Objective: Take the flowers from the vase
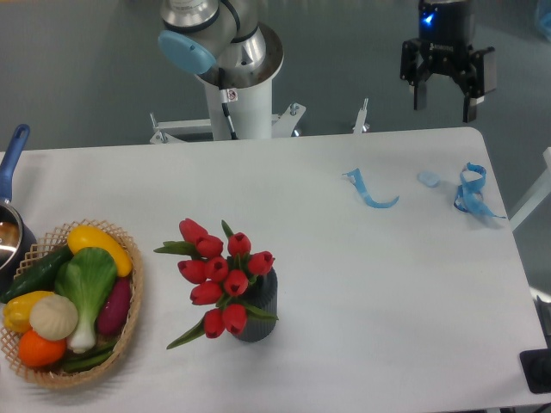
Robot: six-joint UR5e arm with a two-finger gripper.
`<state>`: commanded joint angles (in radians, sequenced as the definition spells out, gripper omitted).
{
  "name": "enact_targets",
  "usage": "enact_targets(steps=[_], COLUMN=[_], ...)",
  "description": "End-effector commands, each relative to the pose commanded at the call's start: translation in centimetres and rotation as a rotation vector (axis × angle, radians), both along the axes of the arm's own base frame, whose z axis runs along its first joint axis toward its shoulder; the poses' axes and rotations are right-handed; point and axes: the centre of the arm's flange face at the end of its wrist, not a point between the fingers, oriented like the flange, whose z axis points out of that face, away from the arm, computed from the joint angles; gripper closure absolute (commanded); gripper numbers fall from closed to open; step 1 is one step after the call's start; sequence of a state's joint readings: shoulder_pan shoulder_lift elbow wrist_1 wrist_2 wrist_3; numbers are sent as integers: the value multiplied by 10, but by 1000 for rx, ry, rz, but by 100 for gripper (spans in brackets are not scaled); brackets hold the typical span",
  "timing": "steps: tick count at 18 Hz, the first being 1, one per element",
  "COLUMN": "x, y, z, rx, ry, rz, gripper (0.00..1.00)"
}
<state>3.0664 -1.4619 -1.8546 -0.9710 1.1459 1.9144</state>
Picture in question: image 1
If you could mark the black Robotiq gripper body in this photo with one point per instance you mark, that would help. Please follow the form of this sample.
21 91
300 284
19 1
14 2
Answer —
448 29

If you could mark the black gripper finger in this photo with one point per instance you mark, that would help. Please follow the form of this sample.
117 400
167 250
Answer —
416 67
477 77

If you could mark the red tulip bouquet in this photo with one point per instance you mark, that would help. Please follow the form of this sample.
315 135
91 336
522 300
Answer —
221 272

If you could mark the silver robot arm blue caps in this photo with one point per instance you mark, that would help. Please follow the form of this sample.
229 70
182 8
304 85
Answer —
225 45

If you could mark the dark grey ribbed vase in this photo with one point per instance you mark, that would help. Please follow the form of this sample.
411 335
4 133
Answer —
260 301

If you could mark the small pale blue cap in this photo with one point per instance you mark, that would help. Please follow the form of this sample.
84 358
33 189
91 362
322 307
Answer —
428 178

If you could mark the crumpled blue tape ribbon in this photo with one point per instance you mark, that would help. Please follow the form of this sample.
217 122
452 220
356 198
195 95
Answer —
469 197

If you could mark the blue tape strip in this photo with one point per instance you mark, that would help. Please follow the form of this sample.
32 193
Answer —
356 179

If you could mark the black device at edge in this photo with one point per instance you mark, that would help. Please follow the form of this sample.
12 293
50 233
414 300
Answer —
536 369

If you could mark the yellow squash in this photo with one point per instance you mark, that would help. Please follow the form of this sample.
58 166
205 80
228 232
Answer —
87 236

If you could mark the purple sweet potato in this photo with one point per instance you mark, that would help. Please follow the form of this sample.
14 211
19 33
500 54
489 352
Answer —
114 313

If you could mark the green bok choy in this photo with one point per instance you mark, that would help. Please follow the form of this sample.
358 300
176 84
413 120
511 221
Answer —
86 280

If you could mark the dark green cucumber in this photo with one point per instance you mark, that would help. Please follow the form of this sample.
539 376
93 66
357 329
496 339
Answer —
40 276

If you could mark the cream white garlic bulb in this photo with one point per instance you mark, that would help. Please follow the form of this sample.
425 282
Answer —
54 317

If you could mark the green bean pods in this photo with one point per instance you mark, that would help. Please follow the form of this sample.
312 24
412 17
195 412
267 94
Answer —
88 360

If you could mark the yellow bell pepper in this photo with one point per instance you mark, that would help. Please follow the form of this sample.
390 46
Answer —
16 313

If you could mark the woven wicker basket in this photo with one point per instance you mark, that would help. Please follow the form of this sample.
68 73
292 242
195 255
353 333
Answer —
54 377

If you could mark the orange fruit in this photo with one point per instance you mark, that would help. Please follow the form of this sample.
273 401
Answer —
36 351

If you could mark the white frame bar right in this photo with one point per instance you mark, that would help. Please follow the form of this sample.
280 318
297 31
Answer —
533 197

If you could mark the white metal base frame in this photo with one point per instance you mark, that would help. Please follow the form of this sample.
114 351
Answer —
283 125

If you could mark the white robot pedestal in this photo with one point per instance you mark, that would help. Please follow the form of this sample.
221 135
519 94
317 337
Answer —
241 107

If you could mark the blue handled saucepan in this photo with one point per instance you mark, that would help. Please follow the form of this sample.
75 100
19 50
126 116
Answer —
16 237

